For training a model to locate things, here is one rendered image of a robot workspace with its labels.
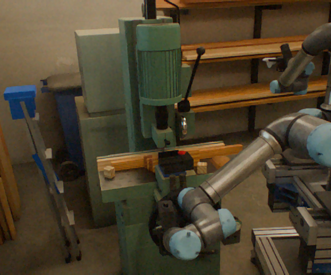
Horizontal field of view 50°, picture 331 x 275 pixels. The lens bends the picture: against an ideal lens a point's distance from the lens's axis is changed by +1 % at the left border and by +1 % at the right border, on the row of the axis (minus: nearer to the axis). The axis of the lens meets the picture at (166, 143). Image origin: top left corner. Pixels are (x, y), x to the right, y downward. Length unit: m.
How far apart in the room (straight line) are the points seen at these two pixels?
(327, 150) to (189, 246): 0.45
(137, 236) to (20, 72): 2.60
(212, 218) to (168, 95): 0.61
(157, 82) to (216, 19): 2.77
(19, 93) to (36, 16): 1.76
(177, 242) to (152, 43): 0.77
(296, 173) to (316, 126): 0.91
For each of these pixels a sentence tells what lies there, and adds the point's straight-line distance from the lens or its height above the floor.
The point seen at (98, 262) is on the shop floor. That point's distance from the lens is 2.50.
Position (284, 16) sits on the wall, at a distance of 4.55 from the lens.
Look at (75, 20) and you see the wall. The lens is 3.76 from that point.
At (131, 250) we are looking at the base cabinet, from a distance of 1.62.
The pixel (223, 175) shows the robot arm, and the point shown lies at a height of 1.09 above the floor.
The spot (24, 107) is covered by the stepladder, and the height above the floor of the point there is 1.08.
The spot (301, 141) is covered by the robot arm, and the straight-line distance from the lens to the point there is 1.07.
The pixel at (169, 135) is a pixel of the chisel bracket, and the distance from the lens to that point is 1.51.
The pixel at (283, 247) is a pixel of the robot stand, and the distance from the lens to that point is 2.28.
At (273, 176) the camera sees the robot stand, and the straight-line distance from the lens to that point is 1.91.
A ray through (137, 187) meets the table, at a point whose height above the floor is 0.89.
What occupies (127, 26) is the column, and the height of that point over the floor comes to 1.49.
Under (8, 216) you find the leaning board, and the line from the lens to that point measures 2.80.
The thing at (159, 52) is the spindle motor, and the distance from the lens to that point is 1.39.
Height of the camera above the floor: 1.60
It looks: 22 degrees down
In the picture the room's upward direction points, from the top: 2 degrees counter-clockwise
